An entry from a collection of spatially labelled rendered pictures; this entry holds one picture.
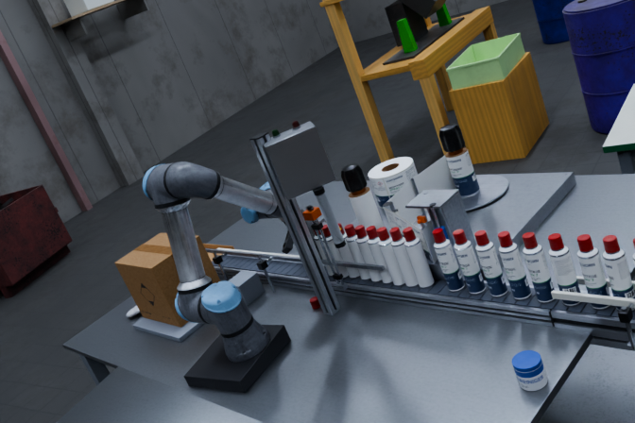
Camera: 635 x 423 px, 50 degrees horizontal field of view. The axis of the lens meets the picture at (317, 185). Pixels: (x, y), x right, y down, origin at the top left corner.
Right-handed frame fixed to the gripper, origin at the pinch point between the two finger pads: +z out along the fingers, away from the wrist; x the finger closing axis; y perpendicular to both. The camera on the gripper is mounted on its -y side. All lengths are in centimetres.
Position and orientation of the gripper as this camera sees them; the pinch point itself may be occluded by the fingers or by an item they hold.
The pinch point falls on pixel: (321, 261)
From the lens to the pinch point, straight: 252.6
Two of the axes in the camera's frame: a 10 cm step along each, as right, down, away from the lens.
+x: -4.1, 4.5, 7.9
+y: 6.4, -4.7, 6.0
